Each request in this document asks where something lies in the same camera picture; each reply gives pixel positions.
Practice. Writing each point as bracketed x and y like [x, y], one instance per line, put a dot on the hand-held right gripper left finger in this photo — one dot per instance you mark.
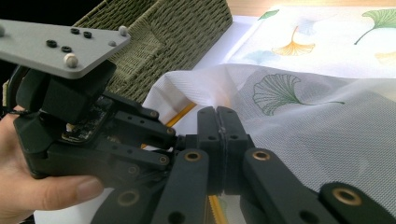
[214, 149]

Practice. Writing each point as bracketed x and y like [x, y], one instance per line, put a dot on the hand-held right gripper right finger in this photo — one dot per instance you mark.
[233, 149]

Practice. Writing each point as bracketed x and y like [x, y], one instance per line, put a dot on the white leaf-print mesh laundry bag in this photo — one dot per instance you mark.
[311, 124]

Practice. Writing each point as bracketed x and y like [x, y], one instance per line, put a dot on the green woven basket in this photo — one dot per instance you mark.
[174, 40]

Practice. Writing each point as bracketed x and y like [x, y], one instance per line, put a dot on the white table cover sheet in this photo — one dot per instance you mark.
[224, 46]

